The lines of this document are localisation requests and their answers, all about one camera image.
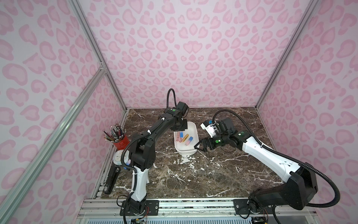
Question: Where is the white storage box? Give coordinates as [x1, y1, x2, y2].
[174, 121, 199, 157]

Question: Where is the pink blue square lipstick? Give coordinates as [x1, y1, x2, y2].
[184, 136, 194, 147]

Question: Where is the red pencil cup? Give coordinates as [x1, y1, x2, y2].
[113, 135, 130, 150]

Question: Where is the black stapler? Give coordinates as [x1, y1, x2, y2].
[103, 163, 121, 195]

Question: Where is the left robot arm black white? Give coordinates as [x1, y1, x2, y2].
[121, 102, 189, 214]

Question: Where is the gold glitter lipstick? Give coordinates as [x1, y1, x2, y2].
[182, 134, 189, 142]

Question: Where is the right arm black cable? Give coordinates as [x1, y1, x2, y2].
[211, 109, 341, 208]

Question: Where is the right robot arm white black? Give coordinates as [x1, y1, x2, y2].
[195, 118, 318, 213]

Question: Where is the bundle of coloured pencils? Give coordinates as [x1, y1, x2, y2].
[103, 123, 126, 143]

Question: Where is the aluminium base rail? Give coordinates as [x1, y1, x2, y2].
[75, 197, 320, 224]

